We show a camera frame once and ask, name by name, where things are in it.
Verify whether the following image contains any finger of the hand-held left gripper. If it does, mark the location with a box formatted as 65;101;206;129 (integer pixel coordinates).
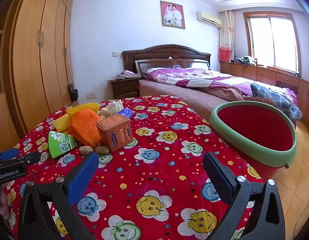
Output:
0;148;19;161
0;151;41;167

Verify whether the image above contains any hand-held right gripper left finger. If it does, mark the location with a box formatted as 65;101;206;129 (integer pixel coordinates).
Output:
18;152;99;240

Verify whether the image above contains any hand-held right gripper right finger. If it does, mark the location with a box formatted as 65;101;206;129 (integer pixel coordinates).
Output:
203;152;286;240

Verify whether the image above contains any yellow foam net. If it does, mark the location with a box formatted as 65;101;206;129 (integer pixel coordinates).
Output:
53;113;73;133
67;102;100;117

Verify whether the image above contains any orange foam net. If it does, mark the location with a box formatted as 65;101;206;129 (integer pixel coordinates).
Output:
68;108;103;148

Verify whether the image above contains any orange cardboard box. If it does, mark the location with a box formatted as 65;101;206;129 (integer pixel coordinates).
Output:
96;114;134;152

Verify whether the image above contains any red bin with green rim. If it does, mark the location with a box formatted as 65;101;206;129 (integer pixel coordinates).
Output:
210;102;298;182

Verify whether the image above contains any white tissue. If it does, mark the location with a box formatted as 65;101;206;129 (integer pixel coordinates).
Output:
101;100;123;117

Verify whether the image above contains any purple packet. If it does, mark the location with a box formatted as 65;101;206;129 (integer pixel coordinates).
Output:
118;107;134;118

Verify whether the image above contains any person's left hand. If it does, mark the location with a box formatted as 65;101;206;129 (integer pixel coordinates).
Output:
0;191;10;222

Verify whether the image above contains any red smiley printed cloth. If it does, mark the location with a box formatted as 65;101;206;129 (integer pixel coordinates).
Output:
2;95;264;240

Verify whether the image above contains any pink frilled blanket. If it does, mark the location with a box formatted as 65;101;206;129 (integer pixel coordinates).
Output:
207;87;280;110

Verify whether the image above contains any light wooden wardrobe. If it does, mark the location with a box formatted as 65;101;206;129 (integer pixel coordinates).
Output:
0;0;75;153

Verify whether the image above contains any dark wooden nightstand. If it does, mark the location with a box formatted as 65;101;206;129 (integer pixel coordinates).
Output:
107;77;141;100

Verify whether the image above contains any blue plaid cloth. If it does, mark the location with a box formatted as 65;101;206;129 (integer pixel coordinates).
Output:
250;82;302;123

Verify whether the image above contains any purple striped quilt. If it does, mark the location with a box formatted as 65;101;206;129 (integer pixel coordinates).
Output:
143;67;299;105

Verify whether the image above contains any pink cloth on nightstand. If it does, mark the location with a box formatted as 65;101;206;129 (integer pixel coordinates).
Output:
114;70;141;80

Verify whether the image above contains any low wooden cabinet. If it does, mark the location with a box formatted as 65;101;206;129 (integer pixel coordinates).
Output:
220;61;309;130

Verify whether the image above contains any dark clothes pile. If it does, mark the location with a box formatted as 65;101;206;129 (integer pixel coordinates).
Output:
238;55;257;67

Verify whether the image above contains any dark wooden headboard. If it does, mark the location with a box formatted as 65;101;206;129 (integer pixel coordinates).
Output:
121;44;211;80

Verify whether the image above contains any white and red curtain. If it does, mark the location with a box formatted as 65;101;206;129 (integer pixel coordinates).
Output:
219;10;235;62

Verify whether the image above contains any wooden framed window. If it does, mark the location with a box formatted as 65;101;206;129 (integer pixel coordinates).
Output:
243;12;302;73

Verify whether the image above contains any black charger on wall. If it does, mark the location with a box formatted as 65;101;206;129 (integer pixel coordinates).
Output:
69;85;78;102

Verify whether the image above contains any framed wall photo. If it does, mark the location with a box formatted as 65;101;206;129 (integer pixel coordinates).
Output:
160;1;185;29

